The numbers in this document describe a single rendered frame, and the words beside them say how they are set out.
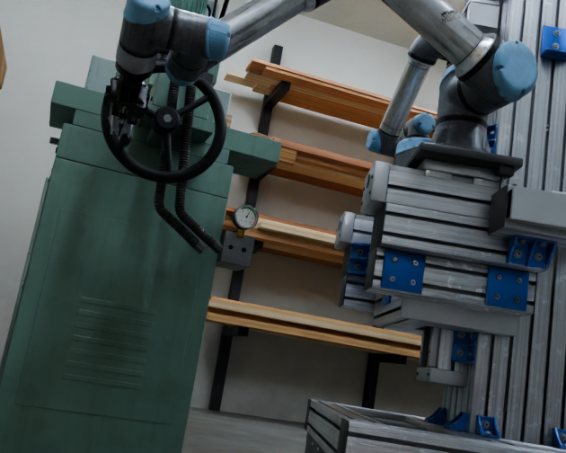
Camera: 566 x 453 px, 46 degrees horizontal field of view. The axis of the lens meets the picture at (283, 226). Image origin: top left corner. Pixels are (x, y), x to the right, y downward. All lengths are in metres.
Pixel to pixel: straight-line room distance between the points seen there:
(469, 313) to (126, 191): 0.87
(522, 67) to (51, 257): 1.13
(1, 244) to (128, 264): 2.52
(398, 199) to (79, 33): 3.31
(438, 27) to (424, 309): 0.62
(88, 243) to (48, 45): 2.90
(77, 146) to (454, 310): 0.98
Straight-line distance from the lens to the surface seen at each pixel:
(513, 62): 1.49
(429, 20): 1.47
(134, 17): 1.25
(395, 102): 2.30
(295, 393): 4.36
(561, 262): 1.77
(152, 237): 1.70
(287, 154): 2.01
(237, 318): 3.72
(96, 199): 1.70
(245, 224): 1.70
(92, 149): 1.73
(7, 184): 4.22
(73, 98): 1.76
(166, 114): 1.56
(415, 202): 1.47
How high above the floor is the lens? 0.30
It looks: 12 degrees up
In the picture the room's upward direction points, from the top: 9 degrees clockwise
